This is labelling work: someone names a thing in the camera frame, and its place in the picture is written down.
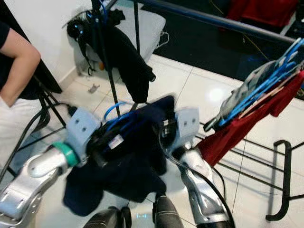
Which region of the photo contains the blue plastic hanger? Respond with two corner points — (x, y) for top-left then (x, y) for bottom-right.
(218, 44), (304, 128)
(103, 101), (139, 139)

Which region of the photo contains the pale pink hanger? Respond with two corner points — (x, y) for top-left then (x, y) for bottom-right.
(239, 71), (304, 119)

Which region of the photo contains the grey printed garment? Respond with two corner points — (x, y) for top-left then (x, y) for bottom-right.
(203, 38), (304, 133)

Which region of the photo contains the person in black shirt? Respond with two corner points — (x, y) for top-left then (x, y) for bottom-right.
(0, 21), (52, 190)

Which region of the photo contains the black metal clothes rack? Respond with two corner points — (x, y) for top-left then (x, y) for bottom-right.
(91, 0), (304, 222)

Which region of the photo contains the black strap bag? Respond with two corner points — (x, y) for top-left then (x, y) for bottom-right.
(66, 14), (95, 75)

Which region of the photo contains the dark red garment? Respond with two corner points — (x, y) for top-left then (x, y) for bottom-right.
(197, 71), (304, 168)

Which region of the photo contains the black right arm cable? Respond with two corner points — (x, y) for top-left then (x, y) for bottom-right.
(159, 137), (236, 228)

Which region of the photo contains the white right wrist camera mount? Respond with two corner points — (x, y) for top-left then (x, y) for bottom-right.
(172, 107), (200, 151)

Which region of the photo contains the navy blue garment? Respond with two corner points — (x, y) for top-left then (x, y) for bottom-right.
(63, 95), (177, 217)

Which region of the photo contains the grey right robot leg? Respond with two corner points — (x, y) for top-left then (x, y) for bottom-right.
(152, 194), (186, 228)

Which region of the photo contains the black printed garment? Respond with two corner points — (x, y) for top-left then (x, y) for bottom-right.
(87, 9), (157, 104)

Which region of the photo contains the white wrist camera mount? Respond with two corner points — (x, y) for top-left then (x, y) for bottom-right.
(65, 108), (103, 153)
(172, 107), (200, 151)

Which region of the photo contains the grey upholstered couch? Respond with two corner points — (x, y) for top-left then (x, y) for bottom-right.
(76, 6), (168, 68)

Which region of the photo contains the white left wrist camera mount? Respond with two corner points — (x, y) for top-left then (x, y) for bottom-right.
(65, 108), (103, 153)

